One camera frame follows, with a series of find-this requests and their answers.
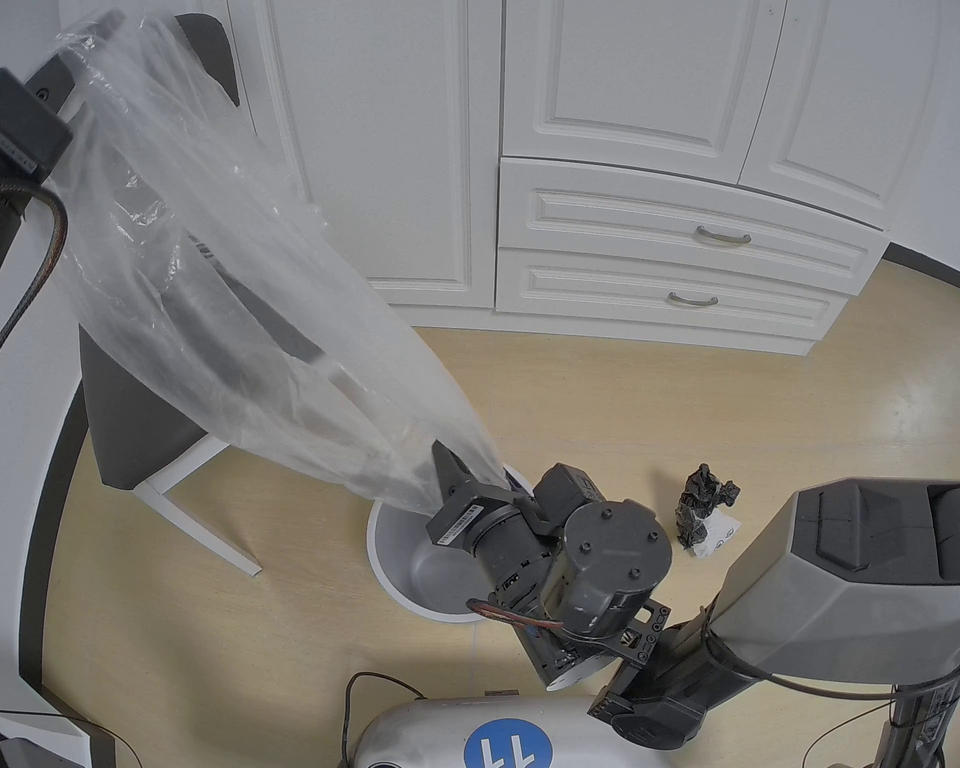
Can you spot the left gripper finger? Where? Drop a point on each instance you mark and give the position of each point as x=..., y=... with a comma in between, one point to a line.
x=52, y=86

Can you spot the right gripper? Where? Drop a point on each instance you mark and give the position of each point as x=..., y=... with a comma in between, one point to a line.
x=502, y=547

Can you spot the clear plastic bag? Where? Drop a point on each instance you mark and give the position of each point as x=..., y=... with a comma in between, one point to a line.
x=247, y=315

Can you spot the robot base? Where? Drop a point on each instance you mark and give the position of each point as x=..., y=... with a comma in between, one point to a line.
x=510, y=727

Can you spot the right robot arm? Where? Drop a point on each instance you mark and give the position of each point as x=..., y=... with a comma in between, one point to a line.
x=825, y=570

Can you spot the white trash bin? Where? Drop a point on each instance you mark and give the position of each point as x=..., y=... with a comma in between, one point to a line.
x=420, y=570

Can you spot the crumpled black plastic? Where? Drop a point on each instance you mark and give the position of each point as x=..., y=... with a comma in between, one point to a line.
x=701, y=499

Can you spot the white printed wrapper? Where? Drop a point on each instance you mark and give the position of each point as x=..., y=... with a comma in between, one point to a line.
x=716, y=536

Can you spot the white chair grey cushions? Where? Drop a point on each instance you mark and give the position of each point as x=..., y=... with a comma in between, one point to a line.
x=127, y=420

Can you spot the white wardrobe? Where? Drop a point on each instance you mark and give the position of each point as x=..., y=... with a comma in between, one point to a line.
x=637, y=112

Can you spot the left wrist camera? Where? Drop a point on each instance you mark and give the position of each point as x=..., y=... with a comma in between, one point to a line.
x=30, y=127

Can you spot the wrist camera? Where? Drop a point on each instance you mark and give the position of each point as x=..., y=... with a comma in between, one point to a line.
x=30, y=127
x=570, y=491

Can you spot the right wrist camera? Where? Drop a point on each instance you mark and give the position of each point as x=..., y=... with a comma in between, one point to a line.
x=570, y=491

